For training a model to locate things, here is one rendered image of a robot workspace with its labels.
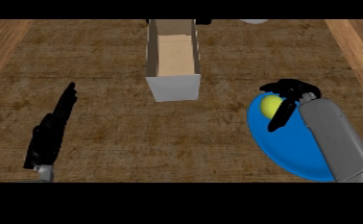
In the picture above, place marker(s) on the blue plate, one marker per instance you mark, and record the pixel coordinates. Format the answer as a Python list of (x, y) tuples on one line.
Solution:
[(288, 144)]

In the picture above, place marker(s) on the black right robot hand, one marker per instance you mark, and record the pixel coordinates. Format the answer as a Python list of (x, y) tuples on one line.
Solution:
[(288, 101)]

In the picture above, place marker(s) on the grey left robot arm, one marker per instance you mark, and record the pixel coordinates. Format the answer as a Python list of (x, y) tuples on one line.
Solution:
[(44, 173)]

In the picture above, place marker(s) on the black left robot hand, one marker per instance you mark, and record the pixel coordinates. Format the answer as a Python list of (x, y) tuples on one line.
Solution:
[(49, 131)]

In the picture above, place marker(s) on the black object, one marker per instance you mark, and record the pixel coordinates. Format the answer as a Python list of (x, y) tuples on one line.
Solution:
[(204, 21)]

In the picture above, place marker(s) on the pale grey object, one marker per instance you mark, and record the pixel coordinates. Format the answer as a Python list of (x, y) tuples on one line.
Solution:
[(254, 21)]

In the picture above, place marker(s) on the open cardboard box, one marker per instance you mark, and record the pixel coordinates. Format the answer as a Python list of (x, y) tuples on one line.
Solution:
[(173, 64)]

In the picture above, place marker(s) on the yellow-green pear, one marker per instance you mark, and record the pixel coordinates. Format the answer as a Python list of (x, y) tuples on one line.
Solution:
[(270, 106)]

